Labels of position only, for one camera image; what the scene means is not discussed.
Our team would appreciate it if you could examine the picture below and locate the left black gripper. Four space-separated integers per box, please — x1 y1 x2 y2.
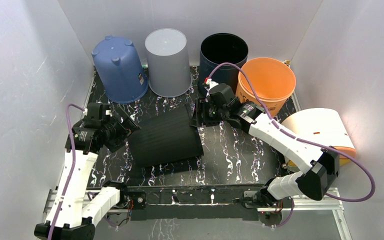
102 107 141 152

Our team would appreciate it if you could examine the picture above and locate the large black bucket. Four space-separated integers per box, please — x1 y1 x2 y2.
127 105 204 167

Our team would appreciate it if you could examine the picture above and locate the blue plastic bucket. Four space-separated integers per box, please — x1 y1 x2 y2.
91 35 149 104

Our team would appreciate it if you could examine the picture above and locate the grey plastic bucket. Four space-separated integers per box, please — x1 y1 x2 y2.
144 28 193 98

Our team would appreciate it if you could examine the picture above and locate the orange bucket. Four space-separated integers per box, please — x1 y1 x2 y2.
241 57 297 117

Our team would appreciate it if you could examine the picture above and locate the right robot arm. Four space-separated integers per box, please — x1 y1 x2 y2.
190 83 339 207

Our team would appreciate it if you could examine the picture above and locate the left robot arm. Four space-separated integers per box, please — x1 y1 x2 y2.
34 102 140 240

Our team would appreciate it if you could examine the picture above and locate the white and orange container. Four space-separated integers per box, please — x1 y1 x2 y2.
281 108 356 158

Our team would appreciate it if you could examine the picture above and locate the dark blue bucket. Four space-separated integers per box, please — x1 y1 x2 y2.
197 33 249 96

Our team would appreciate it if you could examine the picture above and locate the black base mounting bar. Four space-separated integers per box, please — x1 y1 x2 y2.
127 184 276 221

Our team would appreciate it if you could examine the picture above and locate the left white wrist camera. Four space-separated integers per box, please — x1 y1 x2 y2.
83 107 112 119

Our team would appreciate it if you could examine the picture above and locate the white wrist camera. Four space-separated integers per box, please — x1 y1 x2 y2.
202 77 219 97
83 107 112 119

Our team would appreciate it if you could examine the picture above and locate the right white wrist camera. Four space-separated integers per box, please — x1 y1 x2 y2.
202 77 219 97

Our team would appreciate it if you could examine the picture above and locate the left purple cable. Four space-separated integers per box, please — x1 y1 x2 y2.
46 103 120 240

